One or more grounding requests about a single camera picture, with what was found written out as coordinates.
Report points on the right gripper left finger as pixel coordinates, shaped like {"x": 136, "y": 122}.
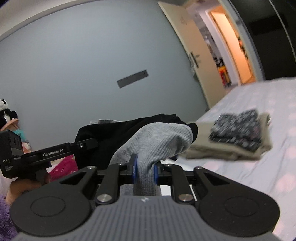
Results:
{"x": 113, "y": 178}

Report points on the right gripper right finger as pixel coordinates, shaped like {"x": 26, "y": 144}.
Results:
{"x": 174, "y": 176}

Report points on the grey and black garment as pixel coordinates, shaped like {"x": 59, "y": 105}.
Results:
{"x": 152, "y": 139}

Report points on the left hand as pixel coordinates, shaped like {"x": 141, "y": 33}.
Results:
{"x": 20, "y": 186}

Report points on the olive folded garment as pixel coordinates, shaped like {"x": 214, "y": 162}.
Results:
{"x": 203, "y": 147}

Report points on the panda plush toy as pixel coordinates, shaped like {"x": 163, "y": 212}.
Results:
{"x": 9, "y": 118}

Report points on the pink plastic bag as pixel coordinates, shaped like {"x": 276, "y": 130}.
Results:
{"x": 62, "y": 167}

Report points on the black floral folded garment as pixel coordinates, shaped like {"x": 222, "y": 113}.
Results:
{"x": 243, "y": 130}

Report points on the polka dot bed sheet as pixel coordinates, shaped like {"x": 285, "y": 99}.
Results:
{"x": 274, "y": 172}

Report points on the cream bedroom door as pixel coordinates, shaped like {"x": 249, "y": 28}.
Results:
{"x": 197, "y": 50}

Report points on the dark wardrobe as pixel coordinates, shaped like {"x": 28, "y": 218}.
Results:
{"x": 271, "y": 26}

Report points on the grey wall plate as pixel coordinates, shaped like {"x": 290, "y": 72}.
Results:
{"x": 132, "y": 78}

